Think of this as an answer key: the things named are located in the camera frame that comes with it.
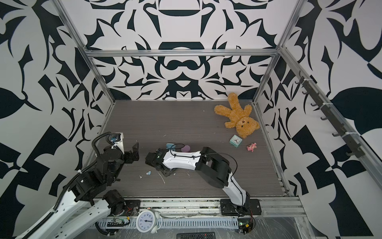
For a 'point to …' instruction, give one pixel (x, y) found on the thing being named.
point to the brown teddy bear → (245, 125)
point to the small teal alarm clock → (236, 141)
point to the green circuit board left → (120, 220)
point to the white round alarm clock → (148, 220)
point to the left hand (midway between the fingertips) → (126, 142)
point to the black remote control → (196, 235)
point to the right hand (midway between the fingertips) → (171, 166)
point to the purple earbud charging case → (186, 149)
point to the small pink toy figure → (250, 147)
